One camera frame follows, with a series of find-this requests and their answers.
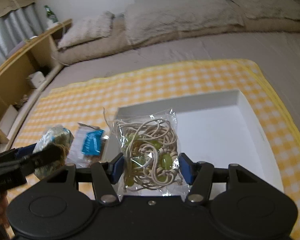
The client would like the floral patterned pouch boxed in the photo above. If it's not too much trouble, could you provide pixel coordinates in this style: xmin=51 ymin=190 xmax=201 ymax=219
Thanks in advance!
xmin=33 ymin=125 xmax=74 ymax=180

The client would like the grey packet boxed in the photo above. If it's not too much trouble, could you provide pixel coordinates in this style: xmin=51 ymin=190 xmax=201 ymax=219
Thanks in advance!
xmin=66 ymin=123 xmax=109 ymax=168

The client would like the beige cord necklace bag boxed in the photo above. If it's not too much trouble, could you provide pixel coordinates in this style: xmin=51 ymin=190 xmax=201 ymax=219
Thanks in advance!
xmin=103 ymin=108 xmax=190 ymax=200

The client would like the blue foil packet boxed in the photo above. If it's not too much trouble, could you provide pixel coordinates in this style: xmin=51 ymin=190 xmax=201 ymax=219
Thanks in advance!
xmin=82 ymin=129 xmax=104 ymax=156

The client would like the white shallow cardboard box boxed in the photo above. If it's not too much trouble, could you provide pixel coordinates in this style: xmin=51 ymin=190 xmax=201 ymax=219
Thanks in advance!
xmin=106 ymin=90 xmax=283 ymax=191

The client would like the yellow checkered blanket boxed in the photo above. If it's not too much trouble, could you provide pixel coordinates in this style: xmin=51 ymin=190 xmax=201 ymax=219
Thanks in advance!
xmin=13 ymin=59 xmax=300 ymax=239

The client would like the wooden bedside shelf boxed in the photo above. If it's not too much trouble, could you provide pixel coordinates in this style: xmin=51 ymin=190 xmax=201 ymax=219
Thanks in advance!
xmin=0 ymin=19 xmax=72 ymax=152

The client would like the white tissue box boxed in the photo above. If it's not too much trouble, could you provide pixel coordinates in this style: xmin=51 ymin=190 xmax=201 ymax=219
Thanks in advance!
xmin=27 ymin=71 xmax=45 ymax=89

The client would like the grey curtain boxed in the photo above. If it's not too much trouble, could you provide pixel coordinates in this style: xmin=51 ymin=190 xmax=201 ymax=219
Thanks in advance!
xmin=0 ymin=3 xmax=44 ymax=66

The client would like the left beige pillow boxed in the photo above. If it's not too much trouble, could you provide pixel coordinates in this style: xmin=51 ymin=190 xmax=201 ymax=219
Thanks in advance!
xmin=58 ymin=11 xmax=115 ymax=49

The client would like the green glass bottle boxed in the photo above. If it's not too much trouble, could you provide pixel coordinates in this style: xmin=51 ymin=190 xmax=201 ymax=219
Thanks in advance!
xmin=44 ymin=5 xmax=58 ymax=23

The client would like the middle beige quilted pillow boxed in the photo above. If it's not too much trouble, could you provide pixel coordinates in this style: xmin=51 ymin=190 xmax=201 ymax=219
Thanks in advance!
xmin=125 ymin=0 xmax=244 ymax=44

